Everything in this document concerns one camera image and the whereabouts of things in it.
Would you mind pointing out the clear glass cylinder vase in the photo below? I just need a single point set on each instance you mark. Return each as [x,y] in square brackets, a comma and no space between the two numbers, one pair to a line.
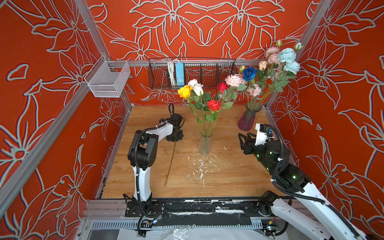
[205,143]

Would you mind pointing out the dark blue rose stem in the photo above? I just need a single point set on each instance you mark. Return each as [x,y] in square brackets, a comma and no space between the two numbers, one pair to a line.
[249,74]

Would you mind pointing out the black wire wall basket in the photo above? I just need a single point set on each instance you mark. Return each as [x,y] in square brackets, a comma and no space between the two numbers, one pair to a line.
[208,72]

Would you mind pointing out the bright red rose stem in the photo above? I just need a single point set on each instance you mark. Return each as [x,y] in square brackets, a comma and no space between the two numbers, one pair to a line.
[214,105]

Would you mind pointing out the large pink peony stem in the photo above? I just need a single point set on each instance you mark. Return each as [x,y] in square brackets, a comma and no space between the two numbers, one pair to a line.
[235,84]

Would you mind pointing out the white mesh wall basket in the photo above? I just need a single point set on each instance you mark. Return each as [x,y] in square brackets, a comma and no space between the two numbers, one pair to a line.
[107,79]

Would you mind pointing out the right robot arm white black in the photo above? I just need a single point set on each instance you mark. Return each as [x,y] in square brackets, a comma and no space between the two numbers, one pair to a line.
[329,224]

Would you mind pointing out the cream rose flower stem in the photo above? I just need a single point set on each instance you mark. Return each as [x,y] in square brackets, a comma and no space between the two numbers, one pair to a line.
[263,73]

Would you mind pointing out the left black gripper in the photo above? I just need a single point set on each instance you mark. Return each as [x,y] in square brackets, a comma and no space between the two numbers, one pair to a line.
[178,138]

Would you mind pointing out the white rose stem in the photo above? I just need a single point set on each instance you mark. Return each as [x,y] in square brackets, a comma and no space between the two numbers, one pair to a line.
[207,95]

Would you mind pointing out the light blue box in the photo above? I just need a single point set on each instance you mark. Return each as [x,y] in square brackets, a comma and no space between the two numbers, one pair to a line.
[180,75]

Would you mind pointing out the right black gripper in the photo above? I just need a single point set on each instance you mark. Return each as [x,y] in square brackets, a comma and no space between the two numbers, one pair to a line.
[250,142]

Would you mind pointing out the purple glass fluted vase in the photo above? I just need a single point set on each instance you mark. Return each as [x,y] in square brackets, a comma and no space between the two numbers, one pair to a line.
[246,122]

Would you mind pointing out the pink peony flower stem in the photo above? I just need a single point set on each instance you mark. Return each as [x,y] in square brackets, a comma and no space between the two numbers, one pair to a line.
[253,92]

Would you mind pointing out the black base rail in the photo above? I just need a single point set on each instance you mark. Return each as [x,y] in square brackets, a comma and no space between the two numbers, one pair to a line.
[218,212]

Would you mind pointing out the light blue peony stem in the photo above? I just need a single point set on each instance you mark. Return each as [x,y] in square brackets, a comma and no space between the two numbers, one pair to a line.
[290,69]

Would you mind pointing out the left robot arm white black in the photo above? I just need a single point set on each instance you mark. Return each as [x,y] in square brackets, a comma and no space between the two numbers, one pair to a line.
[142,156]

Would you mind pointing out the orange yellow rose stem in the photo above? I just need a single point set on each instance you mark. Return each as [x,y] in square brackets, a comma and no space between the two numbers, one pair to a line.
[184,91]

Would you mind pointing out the small pink rose stem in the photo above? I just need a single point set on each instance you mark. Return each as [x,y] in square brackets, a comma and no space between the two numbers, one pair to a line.
[171,162]

